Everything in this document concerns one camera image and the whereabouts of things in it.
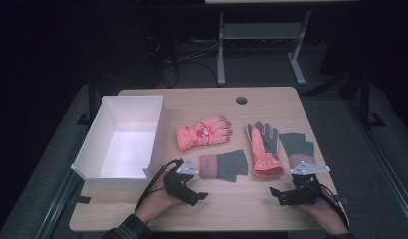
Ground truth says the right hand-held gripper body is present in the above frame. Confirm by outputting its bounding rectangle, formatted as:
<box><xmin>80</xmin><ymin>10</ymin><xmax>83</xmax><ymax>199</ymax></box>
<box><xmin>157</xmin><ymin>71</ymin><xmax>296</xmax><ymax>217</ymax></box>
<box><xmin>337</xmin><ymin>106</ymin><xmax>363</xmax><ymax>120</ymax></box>
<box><xmin>284</xmin><ymin>160</ymin><xmax>331</xmax><ymax>206</ymax></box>

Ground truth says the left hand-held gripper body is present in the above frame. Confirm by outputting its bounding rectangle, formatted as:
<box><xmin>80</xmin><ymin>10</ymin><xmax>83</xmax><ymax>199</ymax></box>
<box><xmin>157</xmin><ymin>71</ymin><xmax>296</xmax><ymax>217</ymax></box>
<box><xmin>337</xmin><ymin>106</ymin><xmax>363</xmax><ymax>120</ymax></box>
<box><xmin>163</xmin><ymin>156</ymin><xmax>200</xmax><ymax>207</ymax></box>

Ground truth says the grey fingerless glove pink cuff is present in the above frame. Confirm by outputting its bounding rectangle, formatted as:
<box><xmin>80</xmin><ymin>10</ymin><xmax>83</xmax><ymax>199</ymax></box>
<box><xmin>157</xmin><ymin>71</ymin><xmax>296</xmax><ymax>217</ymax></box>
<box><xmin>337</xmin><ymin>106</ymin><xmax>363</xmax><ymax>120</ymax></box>
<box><xmin>199</xmin><ymin>149</ymin><xmax>249</xmax><ymax>183</ymax></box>
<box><xmin>279</xmin><ymin>132</ymin><xmax>316</xmax><ymax>170</ymax></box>

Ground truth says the pink glove with grey palm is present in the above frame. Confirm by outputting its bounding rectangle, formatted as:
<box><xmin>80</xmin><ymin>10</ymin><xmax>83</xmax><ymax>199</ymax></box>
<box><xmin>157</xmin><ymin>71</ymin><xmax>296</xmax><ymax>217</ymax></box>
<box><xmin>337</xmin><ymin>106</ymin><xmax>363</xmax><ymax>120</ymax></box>
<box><xmin>245</xmin><ymin>121</ymin><xmax>285</xmax><ymax>179</ymax></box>

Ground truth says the white box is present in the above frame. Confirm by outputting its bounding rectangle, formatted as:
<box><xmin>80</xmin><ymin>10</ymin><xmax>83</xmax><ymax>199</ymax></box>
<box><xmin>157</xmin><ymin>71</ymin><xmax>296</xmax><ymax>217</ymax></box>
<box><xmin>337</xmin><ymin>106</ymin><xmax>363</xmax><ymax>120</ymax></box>
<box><xmin>70</xmin><ymin>95</ymin><xmax>170</xmax><ymax>192</ymax></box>

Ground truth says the person's left hand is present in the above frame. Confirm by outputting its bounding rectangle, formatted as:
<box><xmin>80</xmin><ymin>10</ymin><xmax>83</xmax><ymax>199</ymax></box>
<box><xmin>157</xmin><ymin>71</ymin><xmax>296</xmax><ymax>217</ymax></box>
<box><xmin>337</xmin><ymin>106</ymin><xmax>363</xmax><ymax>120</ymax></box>
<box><xmin>134</xmin><ymin>178</ymin><xmax>185</xmax><ymax>224</ymax></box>

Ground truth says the person's right hand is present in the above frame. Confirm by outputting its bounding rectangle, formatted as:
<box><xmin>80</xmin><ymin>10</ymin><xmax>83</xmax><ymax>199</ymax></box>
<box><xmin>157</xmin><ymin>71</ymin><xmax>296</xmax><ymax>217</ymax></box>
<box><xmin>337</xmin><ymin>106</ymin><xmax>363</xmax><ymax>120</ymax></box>
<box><xmin>291</xmin><ymin>191</ymin><xmax>349</xmax><ymax>236</ymax></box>

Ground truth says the pink printed ski glove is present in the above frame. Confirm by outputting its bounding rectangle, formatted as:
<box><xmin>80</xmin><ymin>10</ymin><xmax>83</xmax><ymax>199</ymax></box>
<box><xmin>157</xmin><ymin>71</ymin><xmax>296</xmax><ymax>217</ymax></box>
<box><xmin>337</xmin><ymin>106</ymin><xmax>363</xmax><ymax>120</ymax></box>
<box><xmin>176</xmin><ymin>115</ymin><xmax>234</xmax><ymax>152</ymax></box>

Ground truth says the black metal stand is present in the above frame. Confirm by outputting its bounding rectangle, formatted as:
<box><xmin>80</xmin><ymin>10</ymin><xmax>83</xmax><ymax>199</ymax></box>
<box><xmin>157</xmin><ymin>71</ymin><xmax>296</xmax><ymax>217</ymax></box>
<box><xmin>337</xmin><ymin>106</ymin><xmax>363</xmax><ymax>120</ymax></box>
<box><xmin>76</xmin><ymin>71</ymin><xmax>98</xmax><ymax>127</ymax></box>
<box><xmin>356</xmin><ymin>68</ymin><xmax>387</xmax><ymax>131</ymax></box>

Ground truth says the grey metal stand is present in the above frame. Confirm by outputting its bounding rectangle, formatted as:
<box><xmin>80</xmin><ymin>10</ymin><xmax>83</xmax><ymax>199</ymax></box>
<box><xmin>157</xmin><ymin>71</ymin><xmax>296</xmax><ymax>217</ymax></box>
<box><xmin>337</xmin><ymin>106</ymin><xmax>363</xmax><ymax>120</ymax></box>
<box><xmin>216</xmin><ymin>9</ymin><xmax>312</xmax><ymax>87</ymax></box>

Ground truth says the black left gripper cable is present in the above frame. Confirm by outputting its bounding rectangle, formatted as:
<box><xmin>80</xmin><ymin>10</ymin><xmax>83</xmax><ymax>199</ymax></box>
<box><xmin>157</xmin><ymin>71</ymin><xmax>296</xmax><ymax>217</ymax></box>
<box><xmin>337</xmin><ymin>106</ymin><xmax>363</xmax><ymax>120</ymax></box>
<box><xmin>134</xmin><ymin>158</ymin><xmax>185</xmax><ymax>212</ymax></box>

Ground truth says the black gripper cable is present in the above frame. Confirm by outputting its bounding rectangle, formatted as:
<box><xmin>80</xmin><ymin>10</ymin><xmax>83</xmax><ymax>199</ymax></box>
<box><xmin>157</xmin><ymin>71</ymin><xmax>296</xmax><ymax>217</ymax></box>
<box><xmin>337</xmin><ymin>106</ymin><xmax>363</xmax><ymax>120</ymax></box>
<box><xmin>134</xmin><ymin>158</ymin><xmax>185</xmax><ymax>212</ymax></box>
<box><xmin>319</xmin><ymin>183</ymin><xmax>351</xmax><ymax>231</ymax></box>

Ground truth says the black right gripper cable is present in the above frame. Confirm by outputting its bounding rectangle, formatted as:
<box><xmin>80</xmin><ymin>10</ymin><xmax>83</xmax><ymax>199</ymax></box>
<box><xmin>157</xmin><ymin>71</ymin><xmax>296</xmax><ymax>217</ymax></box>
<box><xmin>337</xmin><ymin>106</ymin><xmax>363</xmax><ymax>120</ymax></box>
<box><xmin>319</xmin><ymin>183</ymin><xmax>351</xmax><ymax>231</ymax></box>

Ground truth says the bundle of floor cables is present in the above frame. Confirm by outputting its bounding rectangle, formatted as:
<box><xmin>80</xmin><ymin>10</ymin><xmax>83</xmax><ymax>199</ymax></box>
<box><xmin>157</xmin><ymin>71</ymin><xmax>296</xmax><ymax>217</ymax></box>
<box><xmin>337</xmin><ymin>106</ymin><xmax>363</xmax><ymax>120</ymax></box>
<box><xmin>145</xmin><ymin>33</ymin><xmax>220</xmax><ymax>88</ymax></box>

